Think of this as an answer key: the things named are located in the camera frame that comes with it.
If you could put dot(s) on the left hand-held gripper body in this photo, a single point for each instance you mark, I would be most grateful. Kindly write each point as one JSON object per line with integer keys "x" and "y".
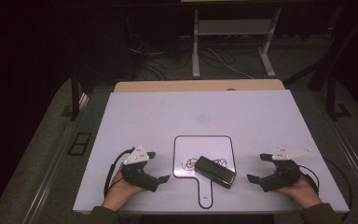
{"x": 136, "y": 175}

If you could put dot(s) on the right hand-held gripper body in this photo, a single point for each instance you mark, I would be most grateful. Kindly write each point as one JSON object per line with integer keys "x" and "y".
{"x": 281, "y": 177}

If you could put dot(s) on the white handheld whiteboard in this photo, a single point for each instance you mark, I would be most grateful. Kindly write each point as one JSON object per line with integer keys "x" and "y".
{"x": 186, "y": 149}

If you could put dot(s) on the black whiteboard eraser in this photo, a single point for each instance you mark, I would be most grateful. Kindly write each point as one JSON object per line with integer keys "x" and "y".
{"x": 214, "y": 171}

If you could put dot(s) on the person's left hand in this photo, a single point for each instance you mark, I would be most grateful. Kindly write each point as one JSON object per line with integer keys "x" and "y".
{"x": 119, "y": 193}

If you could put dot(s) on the person's right hand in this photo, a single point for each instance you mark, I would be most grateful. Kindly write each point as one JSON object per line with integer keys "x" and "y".
{"x": 303, "y": 193}

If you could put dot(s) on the wooden table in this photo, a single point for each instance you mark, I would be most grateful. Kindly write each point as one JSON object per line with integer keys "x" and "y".
{"x": 199, "y": 85}

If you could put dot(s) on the black metal stand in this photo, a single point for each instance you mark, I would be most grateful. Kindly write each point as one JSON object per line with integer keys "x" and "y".
{"x": 74, "y": 93}
{"x": 331, "y": 77}

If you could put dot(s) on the white metal stand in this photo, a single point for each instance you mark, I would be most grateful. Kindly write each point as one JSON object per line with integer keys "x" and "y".
{"x": 233, "y": 27}

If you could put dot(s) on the metal floor rail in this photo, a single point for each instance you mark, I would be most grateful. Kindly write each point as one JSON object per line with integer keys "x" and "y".
{"x": 51, "y": 174}
{"x": 354, "y": 161}

